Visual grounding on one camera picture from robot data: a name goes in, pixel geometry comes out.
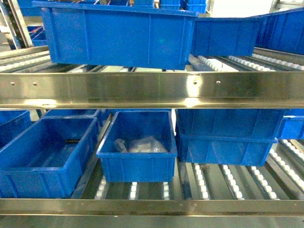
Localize stacked blue crates right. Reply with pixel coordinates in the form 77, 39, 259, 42
175, 109, 285, 166

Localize steel shelf beam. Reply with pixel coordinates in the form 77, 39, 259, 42
0, 71, 304, 109

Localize steel front rail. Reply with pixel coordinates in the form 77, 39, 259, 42
0, 199, 304, 228

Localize open blue bin left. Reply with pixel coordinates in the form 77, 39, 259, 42
0, 117, 99, 198

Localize crumpled plastic bag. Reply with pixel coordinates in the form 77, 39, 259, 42
114, 136, 168, 153

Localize blue crate at left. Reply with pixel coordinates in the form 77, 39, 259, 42
190, 17, 262, 57

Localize small blue bin with bag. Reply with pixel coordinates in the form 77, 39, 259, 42
96, 111, 177, 182

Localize large blue plastic crate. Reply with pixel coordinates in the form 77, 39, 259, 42
32, 0, 198, 70

